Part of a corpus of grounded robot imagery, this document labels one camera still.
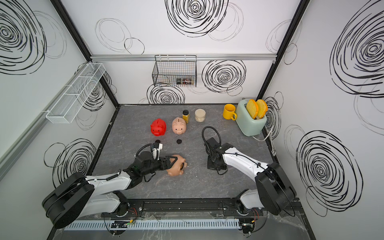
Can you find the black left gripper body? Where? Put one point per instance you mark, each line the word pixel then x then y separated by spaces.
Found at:
pixel 158 165

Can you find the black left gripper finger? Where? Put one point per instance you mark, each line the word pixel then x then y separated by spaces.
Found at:
pixel 171 158
pixel 169 166

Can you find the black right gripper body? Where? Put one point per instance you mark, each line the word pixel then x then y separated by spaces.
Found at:
pixel 211 163

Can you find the dark pink piggy bank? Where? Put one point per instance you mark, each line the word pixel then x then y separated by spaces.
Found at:
pixel 178 168

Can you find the light pink piggy bank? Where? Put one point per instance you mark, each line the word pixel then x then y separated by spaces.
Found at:
pixel 179 126

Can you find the red piggy bank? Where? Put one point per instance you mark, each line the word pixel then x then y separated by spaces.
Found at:
pixel 158 127

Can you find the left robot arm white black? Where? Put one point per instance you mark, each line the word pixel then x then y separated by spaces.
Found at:
pixel 81 195

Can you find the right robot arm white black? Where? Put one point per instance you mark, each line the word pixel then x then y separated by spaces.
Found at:
pixel 274 191

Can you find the yellow spice jar black lid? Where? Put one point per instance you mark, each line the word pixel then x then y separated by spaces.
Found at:
pixel 186 116

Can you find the mint green toaster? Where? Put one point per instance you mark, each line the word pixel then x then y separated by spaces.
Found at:
pixel 247 125

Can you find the yellow mug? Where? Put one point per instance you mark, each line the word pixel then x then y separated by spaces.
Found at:
pixel 229 112

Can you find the yellow toast slice left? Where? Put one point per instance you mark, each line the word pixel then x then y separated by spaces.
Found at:
pixel 252 108

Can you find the yellow toast slice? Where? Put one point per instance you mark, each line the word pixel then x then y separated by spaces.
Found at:
pixel 252 108
pixel 263 108

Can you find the yellow toast slice right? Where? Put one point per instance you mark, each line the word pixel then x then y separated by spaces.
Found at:
pixel 263 108

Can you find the small items in basket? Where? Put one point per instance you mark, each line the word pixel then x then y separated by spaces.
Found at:
pixel 184 81

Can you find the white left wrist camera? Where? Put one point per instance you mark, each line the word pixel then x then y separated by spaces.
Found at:
pixel 156 148

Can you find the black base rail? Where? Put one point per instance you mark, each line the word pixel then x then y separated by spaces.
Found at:
pixel 227 207

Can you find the white slotted cable duct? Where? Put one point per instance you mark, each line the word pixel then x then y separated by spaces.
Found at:
pixel 119 225

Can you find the black wire basket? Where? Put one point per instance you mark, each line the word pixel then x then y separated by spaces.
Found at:
pixel 165 73

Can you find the white wire shelf basket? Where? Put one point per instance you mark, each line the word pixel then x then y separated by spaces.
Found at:
pixel 84 92

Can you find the aluminium wall rail back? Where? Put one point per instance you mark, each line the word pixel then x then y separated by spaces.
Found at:
pixel 183 57

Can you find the aluminium wall rail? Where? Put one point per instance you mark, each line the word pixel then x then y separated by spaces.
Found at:
pixel 14 152
pixel 183 57

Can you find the aluminium wall rail left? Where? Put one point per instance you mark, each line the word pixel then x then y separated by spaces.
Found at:
pixel 14 152

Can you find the black corner frame post right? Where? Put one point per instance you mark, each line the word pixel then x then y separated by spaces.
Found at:
pixel 303 4

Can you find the black corner frame post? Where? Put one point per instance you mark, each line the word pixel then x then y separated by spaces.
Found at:
pixel 303 4
pixel 66 19

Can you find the black corner frame post left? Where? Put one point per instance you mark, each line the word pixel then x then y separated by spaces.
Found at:
pixel 66 19

